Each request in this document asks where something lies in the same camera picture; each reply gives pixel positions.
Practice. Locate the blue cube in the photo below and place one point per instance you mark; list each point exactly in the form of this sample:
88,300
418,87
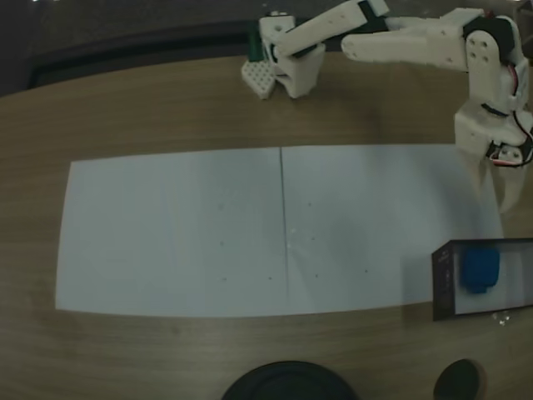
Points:
479,271

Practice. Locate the dark box white inside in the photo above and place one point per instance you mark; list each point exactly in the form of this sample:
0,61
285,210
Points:
443,279

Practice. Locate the white paper sheet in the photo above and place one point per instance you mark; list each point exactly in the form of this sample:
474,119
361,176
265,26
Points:
375,200
166,233

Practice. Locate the small dark round object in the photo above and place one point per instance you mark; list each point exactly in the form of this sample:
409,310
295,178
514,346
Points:
458,381

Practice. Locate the green table clamp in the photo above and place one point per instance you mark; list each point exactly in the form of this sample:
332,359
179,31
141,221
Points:
255,41

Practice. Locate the large black round object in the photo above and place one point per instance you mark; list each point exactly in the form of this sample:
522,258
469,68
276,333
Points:
287,383

